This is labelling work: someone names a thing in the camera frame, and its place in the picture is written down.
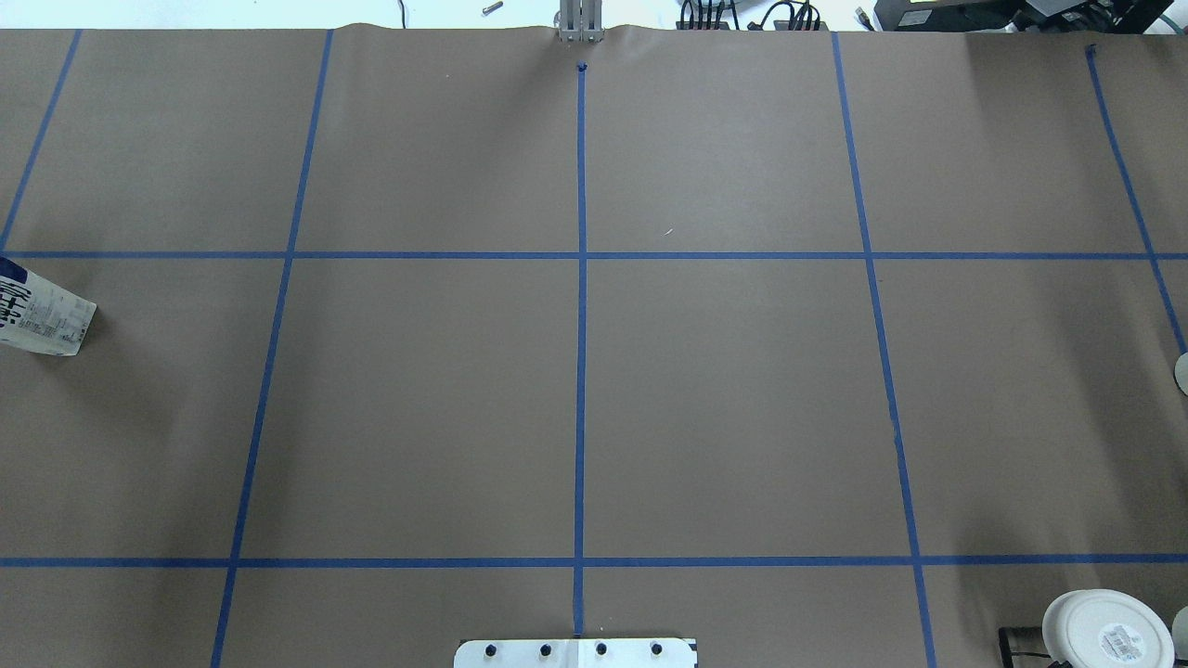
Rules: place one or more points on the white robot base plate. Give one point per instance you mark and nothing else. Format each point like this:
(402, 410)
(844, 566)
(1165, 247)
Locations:
(578, 652)

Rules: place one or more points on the blue white milk carton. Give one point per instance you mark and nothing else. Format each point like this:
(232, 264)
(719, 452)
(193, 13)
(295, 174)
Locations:
(39, 316)

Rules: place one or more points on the white mug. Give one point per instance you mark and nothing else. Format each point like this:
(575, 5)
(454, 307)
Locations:
(1180, 373)

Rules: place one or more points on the black dish rack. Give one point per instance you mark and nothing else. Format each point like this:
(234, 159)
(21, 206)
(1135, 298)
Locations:
(1024, 647)

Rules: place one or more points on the aluminium frame post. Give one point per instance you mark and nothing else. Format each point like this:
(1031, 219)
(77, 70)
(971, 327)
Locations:
(580, 21)

